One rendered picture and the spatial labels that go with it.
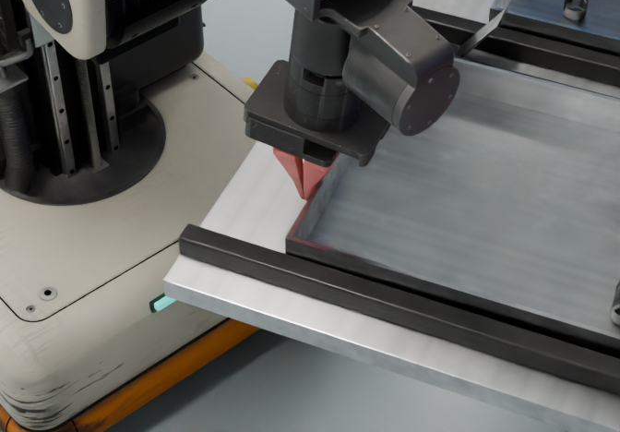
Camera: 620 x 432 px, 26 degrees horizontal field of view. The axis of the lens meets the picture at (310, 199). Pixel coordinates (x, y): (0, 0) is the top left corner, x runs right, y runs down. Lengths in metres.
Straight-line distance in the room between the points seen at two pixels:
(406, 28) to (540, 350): 0.26
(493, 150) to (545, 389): 0.25
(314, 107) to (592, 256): 0.26
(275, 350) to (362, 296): 1.13
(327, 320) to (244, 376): 1.09
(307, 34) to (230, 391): 1.21
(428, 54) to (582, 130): 0.33
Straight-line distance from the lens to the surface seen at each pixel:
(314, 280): 1.02
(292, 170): 1.03
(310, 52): 0.94
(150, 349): 1.93
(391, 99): 0.89
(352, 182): 1.12
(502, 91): 1.20
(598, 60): 1.24
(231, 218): 1.10
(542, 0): 1.34
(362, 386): 2.09
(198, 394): 2.09
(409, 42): 0.89
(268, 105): 1.01
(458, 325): 1.00
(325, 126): 0.99
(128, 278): 1.87
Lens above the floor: 1.66
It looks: 45 degrees down
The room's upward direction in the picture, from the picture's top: straight up
